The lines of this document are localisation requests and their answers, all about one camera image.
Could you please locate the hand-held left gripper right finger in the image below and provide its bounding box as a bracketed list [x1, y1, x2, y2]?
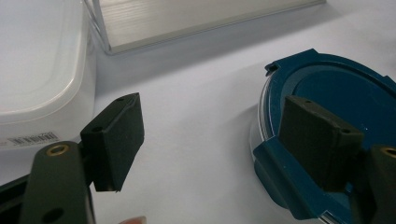
[277, 94, 365, 192]

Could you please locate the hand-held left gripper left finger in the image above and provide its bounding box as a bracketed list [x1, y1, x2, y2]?
[79, 92, 146, 192]

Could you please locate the round container with blue lid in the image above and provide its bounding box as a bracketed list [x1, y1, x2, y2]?
[248, 48, 396, 224]

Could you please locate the white rectangular lidded container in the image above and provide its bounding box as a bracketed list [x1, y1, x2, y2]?
[0, 0, 97, 152]

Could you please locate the white wire basket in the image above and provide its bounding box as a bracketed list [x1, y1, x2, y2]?
[83, 0, 327, 56]

